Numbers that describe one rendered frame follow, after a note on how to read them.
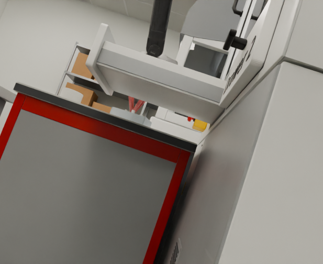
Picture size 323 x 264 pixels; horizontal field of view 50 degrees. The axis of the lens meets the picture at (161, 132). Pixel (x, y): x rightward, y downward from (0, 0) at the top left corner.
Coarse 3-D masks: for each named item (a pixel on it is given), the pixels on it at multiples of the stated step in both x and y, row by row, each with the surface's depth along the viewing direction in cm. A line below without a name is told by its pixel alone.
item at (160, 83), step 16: (112, 48) 82; (112, 64) 81; (128, 64) 81; (144, 64) 81; (160, 64) 81; (176, 64) 81; (112, 80) 93; (128, 80) 86; (144, 80) 81; (160, 80) 80; (176, 80) 80; (192, 80) 80; (208, 80) 80; (224, 80) 80; (144, 96) 98; (160, 96) 92; (176, 96) 85; (192, 96) 80; (208, 96) 80; (176, 112) 105; (192, 112) 97; (208, 112) 90
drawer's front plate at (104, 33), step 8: (104, 24) 81; (104, 32) 80; (96, 40) 80; (104, 40) 82; (112, 40) 88; (96, 48) 80; (88, 56) 80; (96, 56) 80; (88, 64) 79; (96, 64) 82; (96, 72) 84; (96, 80) 92; (104, 80) 94; (104, 88) 99
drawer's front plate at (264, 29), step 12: (276, 0) 47; (264, 12) 50; (276, 12) 47; (264, 24) 47; (252, 36) 55; (264, 36) 47; (252, 48) 49; (264, 48) 46; (240, 60) 61; (252, 60) 46; (264, 60) 46; (240, 72) 54; (252, 72) 49; (240, 84) 56; (228, 96) 65
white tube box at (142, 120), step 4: (112, 108) 114; (116, 108) 114; (112, 112) 114; (116, 112) 113; (120, 112) 113; (124, 112) 113; (128, 112) 113; (120, 116) 113; (124, 116) 113; (128, 116) 112; (132, 116) 112; (136, 116) 112; (140, 116) 111; (132, 120) 112; (136, 120) 111; (140, 120) 111; (144, 120) 111; (148, 120) 115; (144, 124) 112; (148, 124) 116
